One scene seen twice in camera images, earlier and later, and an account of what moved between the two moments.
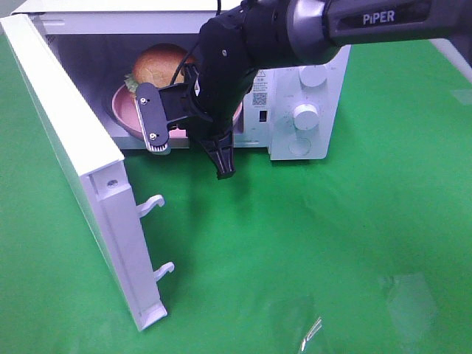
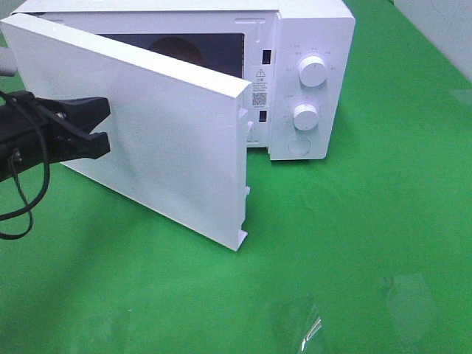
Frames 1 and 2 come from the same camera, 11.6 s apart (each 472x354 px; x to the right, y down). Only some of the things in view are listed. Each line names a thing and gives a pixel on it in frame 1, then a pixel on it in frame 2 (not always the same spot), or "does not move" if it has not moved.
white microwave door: [94, 166] to [178, 133]
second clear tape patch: [412, 304] does not move
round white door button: [299, 146] does not move
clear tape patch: [299, 318] does not move
